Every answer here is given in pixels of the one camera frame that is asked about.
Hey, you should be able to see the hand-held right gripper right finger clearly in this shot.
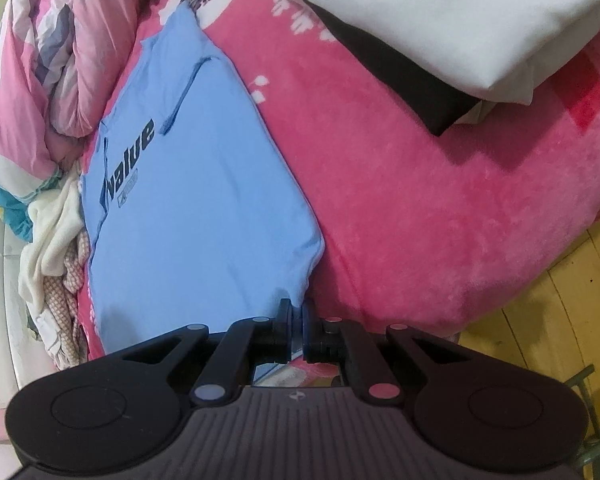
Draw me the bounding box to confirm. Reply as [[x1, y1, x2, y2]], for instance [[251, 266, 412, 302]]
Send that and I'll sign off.
[[304, 298, 473, 406]]

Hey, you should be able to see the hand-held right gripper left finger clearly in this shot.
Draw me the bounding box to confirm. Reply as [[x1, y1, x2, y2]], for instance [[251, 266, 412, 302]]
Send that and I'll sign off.
[[122, 298, 297, 407]]

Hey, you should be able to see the blue t-shirt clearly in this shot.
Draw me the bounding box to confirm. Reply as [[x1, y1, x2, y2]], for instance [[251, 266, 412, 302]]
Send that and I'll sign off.
[[79, 5, 327, 386]]

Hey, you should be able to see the pink floral blanket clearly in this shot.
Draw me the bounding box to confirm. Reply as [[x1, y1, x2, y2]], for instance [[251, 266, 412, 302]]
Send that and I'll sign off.
[[75, 0, 600, 386]]

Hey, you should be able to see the beige checked cloth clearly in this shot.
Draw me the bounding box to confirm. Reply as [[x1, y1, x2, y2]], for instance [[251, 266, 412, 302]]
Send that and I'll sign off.
[[27, 230, 93, 368]]

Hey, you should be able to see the cream fleece garment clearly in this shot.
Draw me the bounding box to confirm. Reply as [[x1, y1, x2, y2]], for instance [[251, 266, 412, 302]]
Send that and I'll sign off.
[[19, 172, 87, 313]]

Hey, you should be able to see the white folded garment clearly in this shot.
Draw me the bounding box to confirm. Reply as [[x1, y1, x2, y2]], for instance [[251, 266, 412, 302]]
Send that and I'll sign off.
[[240, 0, 600, 107], [450, 99, 498, 126]]

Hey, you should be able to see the black folded garment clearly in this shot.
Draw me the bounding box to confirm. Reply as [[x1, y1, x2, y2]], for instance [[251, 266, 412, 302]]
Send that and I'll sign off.
[[300, 0, 483, 137]]

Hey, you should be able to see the blue cartoon quilt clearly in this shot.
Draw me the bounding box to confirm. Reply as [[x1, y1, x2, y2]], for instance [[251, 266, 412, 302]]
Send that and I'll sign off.
[[0, 157, 63, 233]]

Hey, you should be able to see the pink grey quilt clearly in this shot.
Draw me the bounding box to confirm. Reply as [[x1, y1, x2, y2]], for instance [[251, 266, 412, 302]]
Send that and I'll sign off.
[[0, 0, 203, 178]]

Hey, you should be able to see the metal frame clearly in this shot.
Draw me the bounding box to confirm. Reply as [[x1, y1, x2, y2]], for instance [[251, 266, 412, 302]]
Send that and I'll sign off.
[[562, 364, 600, 480]]

